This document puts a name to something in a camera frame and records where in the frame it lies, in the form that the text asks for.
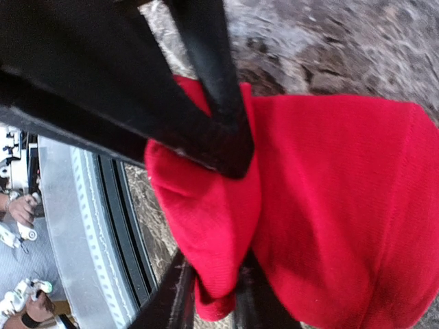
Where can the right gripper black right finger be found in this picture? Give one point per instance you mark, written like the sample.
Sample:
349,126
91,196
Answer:
256,304

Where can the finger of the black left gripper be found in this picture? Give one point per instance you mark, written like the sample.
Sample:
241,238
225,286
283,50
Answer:
203,29

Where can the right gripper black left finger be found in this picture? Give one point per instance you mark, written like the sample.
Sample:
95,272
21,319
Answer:
172,305

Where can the white black finger of the left gripper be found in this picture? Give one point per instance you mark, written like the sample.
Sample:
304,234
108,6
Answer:
91,74

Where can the red santa sock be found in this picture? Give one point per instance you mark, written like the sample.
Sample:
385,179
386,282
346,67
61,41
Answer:
339,206

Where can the operator hand with controller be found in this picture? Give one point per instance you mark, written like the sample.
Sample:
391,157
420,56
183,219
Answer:
42,308

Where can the white slotted cable duct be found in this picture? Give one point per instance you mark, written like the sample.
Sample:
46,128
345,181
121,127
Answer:
94,214

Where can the black front rail base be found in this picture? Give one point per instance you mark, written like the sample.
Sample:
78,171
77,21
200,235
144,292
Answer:
124,229

